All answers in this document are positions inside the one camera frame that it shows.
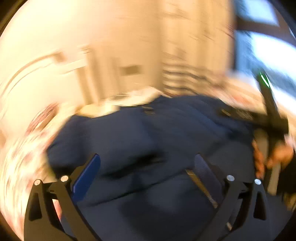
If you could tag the floral pink quilt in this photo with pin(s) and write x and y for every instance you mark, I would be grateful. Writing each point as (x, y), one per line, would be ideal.
(23, 156)

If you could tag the patterned cream curtain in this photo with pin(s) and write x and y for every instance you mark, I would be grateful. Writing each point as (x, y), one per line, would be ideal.
(197, 45)

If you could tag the navy blue puffer jacket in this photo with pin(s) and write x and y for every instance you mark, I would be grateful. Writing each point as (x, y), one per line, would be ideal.
(142, 190)

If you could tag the dark framed window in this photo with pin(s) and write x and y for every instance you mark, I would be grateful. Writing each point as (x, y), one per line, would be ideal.
(264, 40)

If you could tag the right hand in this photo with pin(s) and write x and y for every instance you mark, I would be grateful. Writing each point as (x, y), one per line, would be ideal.
(282, 154)

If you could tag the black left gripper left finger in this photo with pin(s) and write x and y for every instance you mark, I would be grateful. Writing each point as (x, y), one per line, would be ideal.
(41, 219)

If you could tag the cream wooden headboard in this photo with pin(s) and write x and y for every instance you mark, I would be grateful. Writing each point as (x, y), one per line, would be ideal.
(89, 79)

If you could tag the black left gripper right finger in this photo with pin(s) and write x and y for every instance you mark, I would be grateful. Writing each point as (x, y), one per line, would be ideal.
(241, 208)

